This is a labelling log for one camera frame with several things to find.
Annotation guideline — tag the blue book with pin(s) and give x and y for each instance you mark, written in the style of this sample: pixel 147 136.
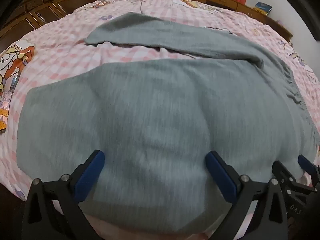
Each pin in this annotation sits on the blue book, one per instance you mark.
pixel 262 7

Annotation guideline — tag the dark wooden wardrobe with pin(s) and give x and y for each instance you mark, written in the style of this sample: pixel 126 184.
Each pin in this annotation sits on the dark wooden wardrobe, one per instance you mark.
pixel 37 7

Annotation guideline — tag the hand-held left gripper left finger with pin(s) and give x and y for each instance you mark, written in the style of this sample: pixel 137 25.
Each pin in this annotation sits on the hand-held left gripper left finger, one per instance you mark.
pixel 93 170

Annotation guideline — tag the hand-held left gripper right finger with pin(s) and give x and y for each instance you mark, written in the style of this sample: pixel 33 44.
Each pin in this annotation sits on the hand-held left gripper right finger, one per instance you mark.
pixel 222 177

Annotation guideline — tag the pink checkered printed blanket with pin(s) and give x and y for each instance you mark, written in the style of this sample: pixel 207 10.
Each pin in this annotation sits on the pink checkered printed blanket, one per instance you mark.
pixel 62 45

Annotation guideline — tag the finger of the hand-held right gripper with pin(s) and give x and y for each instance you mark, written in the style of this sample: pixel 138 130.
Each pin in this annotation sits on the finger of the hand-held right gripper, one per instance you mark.
pixel 307 163
pixel 282 171

